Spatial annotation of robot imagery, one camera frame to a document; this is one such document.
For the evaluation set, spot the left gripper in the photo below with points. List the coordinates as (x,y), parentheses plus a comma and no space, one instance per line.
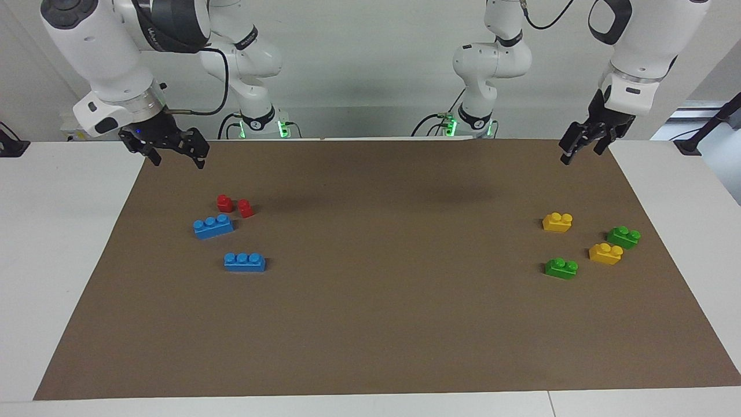
(608,119)

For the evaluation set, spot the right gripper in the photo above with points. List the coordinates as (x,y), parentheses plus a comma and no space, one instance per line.
(151,131)

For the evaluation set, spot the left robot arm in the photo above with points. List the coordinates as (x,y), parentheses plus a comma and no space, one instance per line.
(648,40)

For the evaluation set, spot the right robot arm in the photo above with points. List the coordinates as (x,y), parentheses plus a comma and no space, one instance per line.
(98,52)

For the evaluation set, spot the red toy block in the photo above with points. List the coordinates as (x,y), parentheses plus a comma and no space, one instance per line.
(224,203)
(245,208)

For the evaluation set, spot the blue toy block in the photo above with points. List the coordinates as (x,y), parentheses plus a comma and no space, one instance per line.
(244,263)
(213,226)

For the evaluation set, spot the yellow toy block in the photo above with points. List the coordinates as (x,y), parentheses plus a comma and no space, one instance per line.
(557,222)
(605,253)

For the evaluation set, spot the green toy block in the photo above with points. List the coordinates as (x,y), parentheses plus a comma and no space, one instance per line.
(623,237)
(561,269)

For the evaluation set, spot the black stand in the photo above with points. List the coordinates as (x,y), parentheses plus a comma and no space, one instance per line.
(709,124)
(10,145)

